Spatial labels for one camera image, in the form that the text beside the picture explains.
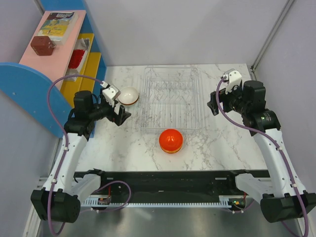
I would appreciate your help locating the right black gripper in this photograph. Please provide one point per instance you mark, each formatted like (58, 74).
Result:
(223, 97)

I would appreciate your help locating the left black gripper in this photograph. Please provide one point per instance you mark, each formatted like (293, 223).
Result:
(118, 119)

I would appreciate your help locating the orange bottom stacked bowl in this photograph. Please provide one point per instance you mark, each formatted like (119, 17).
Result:
(171, 152)

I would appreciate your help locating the white wire dish rack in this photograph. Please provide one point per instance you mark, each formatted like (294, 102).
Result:
(170, 100)

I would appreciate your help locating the white slotted cable duct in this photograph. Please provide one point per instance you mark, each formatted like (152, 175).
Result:
(95, 201)

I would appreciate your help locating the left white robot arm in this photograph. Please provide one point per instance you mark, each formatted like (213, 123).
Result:
(59, 200)

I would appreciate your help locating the yellow cover book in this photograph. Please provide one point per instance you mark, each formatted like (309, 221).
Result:
(58, 26)

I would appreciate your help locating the brown cube box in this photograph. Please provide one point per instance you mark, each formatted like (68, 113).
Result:
(42, 45)

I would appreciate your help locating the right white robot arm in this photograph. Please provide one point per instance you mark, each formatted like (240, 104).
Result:
(286, 198)

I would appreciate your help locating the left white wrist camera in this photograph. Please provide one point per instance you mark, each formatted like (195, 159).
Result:
(110, 93)

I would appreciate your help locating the red white book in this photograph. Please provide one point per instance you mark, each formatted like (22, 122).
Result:
(78, 57)

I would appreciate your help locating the blue pink yellow shelf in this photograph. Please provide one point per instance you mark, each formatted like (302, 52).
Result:
(32, 82)

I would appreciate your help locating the orange plastic bowl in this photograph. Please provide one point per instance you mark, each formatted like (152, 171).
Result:
(131, 103)

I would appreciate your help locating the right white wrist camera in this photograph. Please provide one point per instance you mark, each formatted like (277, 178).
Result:
(233, 79)

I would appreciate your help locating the red plastic bowl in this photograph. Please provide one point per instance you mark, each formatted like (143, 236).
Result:
(171, 139)

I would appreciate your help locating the celadon green ceramic bowl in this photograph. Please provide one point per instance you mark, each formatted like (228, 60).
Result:
(128, 94)

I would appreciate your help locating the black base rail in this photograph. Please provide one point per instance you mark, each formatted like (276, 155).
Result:
(217, 182)

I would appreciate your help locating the yellow plastic bowl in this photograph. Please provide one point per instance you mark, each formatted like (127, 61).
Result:
(172, 150)

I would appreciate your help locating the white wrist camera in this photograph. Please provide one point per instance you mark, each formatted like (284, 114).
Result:
(233, 79)
(110, 93)

